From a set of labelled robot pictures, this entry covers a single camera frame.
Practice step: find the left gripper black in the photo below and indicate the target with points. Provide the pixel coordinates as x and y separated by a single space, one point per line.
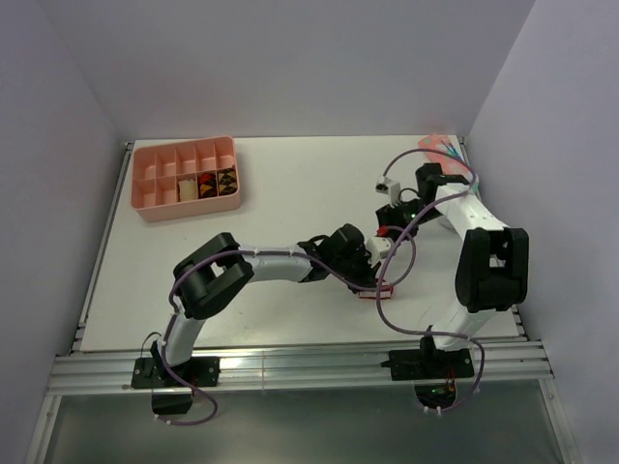
368 273

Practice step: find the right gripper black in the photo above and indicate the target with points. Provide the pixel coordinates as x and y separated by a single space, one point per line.
389 215

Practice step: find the tan maroon sock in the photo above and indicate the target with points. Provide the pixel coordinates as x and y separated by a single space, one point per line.
187 190

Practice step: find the red white striped sock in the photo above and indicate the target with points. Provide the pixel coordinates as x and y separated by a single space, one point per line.
385 292

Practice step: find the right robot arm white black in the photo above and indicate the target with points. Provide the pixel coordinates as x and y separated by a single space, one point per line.
492 269

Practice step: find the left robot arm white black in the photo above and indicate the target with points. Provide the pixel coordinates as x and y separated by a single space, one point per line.
208 280

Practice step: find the pink patterned sock pair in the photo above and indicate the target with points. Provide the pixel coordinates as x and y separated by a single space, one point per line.
440 149

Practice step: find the brown argyle rolled sock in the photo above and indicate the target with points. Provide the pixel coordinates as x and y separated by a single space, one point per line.
227 181

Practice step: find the red argyle rolled sock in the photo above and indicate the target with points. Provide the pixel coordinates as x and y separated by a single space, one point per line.
207 185

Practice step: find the pink divided organizer tray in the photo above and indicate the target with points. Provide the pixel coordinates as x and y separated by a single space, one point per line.
186 179

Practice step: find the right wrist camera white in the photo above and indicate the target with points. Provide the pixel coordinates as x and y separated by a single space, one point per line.
388 187

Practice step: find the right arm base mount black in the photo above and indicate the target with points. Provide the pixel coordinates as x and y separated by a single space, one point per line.
427 363

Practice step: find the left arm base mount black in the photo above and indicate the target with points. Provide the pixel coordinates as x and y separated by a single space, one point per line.
149 374

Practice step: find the aluminium rail frame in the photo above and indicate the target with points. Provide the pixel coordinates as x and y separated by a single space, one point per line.
302 377

